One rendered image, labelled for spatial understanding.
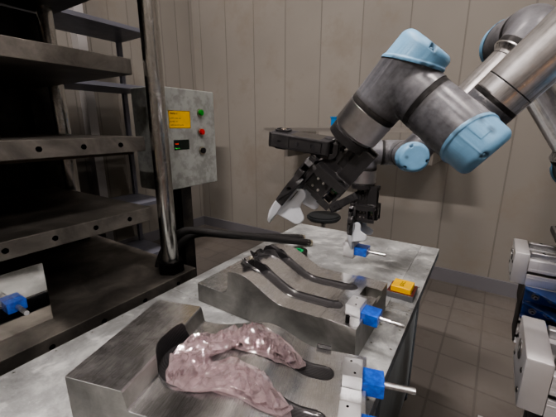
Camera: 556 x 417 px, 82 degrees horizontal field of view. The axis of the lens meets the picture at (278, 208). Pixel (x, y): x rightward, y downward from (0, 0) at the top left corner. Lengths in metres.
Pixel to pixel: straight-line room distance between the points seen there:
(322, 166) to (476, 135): 0.21
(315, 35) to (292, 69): 0.37
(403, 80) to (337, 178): 0.17
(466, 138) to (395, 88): 0.11
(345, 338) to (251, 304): 0.27
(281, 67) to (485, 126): 3.22
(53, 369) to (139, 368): 0.30
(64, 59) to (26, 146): 0.27
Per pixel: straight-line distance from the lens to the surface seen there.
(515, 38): 0.96
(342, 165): 0.53
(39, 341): 1.09
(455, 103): 0.46
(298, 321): 0.84
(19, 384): 0.94
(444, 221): 3.07
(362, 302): 0.82
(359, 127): 0.48
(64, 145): 1.09
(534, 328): 0.72
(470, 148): 0.45
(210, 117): 1.51
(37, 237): 1.09
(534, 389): 0.67
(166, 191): 1.20
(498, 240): 3.08
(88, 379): 0.69
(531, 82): 0.58
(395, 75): 0.47
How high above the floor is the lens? 1.32
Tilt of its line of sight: 14 degrees down
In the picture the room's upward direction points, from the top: straight up
